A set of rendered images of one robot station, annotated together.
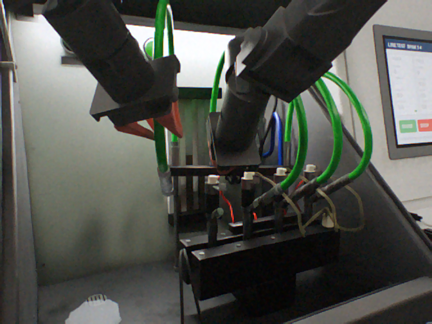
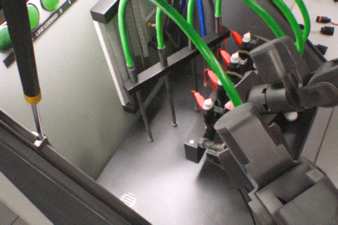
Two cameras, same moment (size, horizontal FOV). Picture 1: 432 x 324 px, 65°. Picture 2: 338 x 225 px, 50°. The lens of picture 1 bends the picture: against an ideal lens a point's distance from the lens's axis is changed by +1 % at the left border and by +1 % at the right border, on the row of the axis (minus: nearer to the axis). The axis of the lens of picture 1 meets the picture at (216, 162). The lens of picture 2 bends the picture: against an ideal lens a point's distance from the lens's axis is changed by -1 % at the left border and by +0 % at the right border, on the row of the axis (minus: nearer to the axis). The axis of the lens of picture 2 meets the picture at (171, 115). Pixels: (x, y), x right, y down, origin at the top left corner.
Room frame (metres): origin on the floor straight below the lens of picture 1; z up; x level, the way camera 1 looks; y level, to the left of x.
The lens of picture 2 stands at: (0.20, 0.32, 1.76)
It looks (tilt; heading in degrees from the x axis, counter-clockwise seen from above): 53 degrees down; 333
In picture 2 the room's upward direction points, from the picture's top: 10 degrees counter-clockwise
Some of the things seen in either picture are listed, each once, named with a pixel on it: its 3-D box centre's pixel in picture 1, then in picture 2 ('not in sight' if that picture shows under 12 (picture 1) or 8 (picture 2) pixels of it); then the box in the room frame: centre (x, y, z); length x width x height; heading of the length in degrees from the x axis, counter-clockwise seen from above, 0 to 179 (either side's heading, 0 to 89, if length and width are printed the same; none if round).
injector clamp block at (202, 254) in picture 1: (262, 265); (227, 117); (0.67, -0.10, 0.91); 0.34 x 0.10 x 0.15; 117
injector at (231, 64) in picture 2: (282, 224); (237, 87); (0.68, -0.14, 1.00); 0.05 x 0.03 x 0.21; 27
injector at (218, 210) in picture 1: (215, 236); (213, 132); (0.61, 0.00, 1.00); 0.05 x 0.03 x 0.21; 27
